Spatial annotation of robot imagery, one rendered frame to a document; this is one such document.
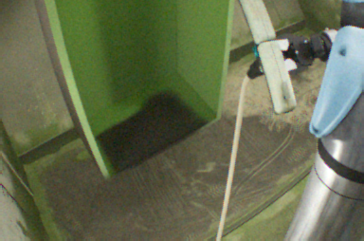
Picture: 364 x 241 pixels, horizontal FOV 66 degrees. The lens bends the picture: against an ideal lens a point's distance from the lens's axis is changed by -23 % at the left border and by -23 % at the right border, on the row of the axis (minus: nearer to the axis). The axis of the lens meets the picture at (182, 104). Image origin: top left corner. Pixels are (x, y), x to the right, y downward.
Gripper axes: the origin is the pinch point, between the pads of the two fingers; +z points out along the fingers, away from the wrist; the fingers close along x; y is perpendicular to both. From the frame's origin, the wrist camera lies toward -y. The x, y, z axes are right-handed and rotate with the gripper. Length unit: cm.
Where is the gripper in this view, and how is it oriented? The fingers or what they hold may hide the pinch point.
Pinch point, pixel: (263, 60)
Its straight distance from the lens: 76.3
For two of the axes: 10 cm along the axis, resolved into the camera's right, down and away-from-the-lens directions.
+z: -9.6, 2.6, -1.0
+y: -0.8, 0.9, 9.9
